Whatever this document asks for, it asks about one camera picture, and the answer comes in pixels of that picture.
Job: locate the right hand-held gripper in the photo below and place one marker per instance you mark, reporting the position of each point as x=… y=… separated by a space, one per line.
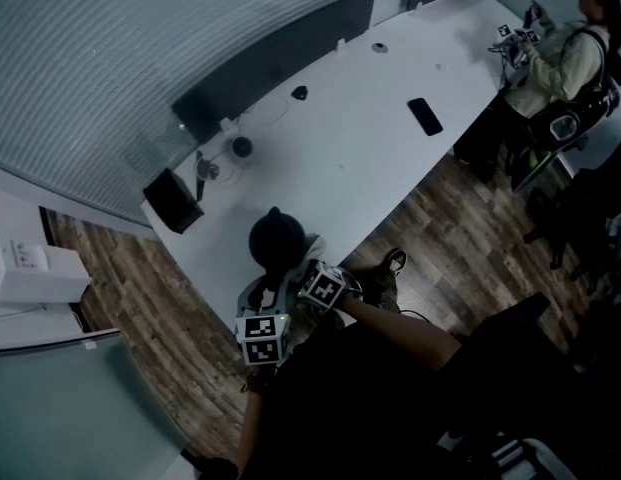
x=322 y=288

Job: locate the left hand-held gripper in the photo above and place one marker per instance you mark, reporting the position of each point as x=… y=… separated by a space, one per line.
x=262 y=340

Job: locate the white cloth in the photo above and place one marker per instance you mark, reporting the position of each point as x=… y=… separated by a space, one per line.
x=315 y=250

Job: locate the black kettle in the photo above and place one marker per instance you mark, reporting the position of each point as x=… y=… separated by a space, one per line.
x=275 y=238

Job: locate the person's left forearm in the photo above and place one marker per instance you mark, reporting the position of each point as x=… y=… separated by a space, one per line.
x=252 y=418

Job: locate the person's right forearm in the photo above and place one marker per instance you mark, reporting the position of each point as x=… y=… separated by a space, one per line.
x=395 y=330

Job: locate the person's khaki trouser leg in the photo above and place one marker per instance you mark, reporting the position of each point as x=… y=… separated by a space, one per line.
x=375 y=290

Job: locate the person's shoe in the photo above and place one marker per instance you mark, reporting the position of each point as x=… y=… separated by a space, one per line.
x=394 y=263

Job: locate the person's black shirt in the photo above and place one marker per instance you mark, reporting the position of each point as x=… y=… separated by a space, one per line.
x=390 y=418

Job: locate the black pen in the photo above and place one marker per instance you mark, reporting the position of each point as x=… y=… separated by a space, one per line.
x=199 y=183

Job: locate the dark desk organizer box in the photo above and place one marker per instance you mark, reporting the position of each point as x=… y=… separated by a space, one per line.
x=172 y=200

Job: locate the white plug adapter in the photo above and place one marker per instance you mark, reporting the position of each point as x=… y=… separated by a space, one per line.
x=228 y=125

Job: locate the small black dome device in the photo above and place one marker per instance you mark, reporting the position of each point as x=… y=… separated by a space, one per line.
x=300 y=93

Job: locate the black smartphone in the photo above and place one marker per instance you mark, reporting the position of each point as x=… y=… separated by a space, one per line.
x=425 y=116

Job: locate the frosted glass door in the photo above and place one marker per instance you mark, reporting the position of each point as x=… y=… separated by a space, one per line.
x=65 y=408

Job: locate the long dark desk partition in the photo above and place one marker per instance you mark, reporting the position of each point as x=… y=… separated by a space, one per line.
x=270 y=63

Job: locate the white water dispenser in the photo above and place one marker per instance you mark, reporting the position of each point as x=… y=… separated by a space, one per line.
x=35 y=275

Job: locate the white round camera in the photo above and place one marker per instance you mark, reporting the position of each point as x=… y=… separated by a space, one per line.
x=241 y=149

